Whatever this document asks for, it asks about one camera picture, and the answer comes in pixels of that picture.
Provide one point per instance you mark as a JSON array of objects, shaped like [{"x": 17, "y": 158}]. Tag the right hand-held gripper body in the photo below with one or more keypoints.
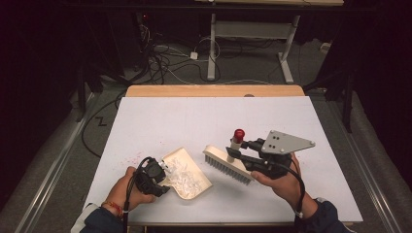
[{"x": 281, "y": 142}]

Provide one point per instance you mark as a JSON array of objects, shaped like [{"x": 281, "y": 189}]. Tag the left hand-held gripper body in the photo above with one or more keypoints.
[{"x": 149, "y": 176}]

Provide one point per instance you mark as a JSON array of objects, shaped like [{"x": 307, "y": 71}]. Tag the pile of white paper scraps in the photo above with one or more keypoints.
[{"x": 184, "y": 179}]

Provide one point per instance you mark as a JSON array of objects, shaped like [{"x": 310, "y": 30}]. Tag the cream plastic dustpan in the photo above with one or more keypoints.
[{"x": 191, "y": 168}]

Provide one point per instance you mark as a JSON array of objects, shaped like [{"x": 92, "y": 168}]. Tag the person's left hand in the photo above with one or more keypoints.
[{"x": 121, "y": 194}]

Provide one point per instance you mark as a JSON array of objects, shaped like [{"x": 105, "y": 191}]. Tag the person's right hand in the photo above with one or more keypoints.
[{"x": 286, "y": 187}]

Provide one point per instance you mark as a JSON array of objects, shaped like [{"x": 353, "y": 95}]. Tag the white table sheet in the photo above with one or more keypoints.
[{"x": 210, "y": 119}]

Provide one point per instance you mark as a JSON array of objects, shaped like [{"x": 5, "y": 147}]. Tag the white power adapter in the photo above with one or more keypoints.
[{"x": 193, "y": 55}]

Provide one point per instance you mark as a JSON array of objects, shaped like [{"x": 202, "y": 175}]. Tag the metal floor rail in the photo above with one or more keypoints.
[
  {"x": 385, "y": 200},
  {"x": 51, "y": 181}
]

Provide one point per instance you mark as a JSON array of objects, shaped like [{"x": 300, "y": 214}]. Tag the white metal desk frame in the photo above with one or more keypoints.
[{"x": 212, "y": 48}]

